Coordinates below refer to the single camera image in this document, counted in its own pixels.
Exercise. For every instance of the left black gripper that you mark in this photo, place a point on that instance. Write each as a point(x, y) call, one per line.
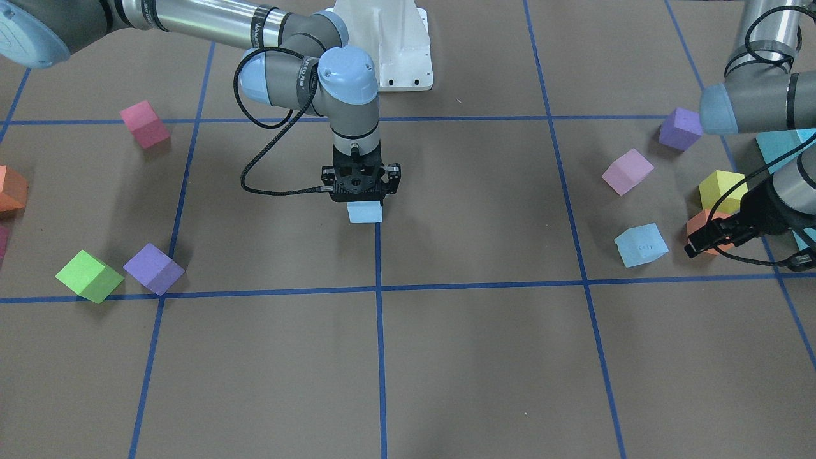
point(762, 217)

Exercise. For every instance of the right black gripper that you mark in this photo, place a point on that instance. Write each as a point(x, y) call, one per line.
point(394, 180)

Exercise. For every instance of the light blue foam block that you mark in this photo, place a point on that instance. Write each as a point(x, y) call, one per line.
point(641, 245)
point(365, 212)

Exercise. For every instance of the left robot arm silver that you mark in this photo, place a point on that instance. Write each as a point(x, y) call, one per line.
point(761, 92)

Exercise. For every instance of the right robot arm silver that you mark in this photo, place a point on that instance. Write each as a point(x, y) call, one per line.
point(293, 65)

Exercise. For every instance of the orange foam block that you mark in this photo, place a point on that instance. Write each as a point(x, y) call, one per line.
point(14, 190)
point(699, 220)

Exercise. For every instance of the yellow foam block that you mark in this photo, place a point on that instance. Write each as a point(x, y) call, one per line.
point(716, 185)

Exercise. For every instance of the purple foam block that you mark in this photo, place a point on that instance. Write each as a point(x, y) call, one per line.
point(153, 269)
point(681, 129)

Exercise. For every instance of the light pink foam block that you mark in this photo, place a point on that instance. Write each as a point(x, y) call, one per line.
point(627, 172)

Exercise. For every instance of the green foam block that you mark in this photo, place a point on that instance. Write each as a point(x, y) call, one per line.
point(89, 278)

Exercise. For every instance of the magenta foam block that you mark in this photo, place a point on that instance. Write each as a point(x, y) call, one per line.
point(5, 233)

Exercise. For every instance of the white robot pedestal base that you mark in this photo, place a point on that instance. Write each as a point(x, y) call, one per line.
point(395, 35)

